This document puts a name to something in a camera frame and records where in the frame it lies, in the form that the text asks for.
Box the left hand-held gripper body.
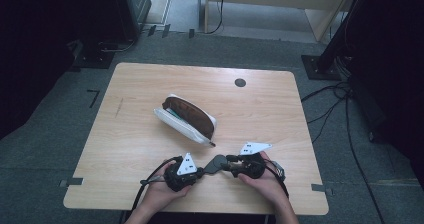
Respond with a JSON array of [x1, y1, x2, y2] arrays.
[[163, 152, 205, 192]]

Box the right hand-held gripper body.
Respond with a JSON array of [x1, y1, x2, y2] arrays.
[[226, 141, 273, 180]]

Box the white and green glue stick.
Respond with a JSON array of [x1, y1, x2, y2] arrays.
[[166, 107, 184, 121]]

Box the person's right hand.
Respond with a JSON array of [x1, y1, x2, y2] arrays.
[[237, 150, 288, 208]]

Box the person's left hand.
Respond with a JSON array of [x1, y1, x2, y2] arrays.
[[145, 159, 194, 208]]

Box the grey tape tab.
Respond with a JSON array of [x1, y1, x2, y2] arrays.
[[311, 182, 335, 196], [58, 177, 85, 188]]

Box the black cabinet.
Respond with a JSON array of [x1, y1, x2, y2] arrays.
[[112, 0, 153, 42]]

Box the black curtain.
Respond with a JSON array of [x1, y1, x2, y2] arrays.
[[328, 0, 424, 185], [0, 0, 118, 140]]

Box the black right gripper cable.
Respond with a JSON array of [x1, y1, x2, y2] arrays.
[[263, 159, 290, 199]]

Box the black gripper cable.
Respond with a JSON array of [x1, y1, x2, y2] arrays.
[[131, 156, 183, 216], [263, 159, 290, 199]]

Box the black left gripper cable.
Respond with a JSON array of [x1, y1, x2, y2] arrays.
[[131, 156, 183, 216]]

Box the black floor cable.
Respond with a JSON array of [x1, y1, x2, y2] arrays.
[[300, 81, 352, 145], [344, 92, 385, 224]]

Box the black stand base plate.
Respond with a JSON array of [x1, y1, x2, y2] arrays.
[[301, 54, 343, 82], [71, 38, 116, 70]]

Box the black hanging cable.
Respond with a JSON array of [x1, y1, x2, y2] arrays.
[[204, 0, 227, 36]]

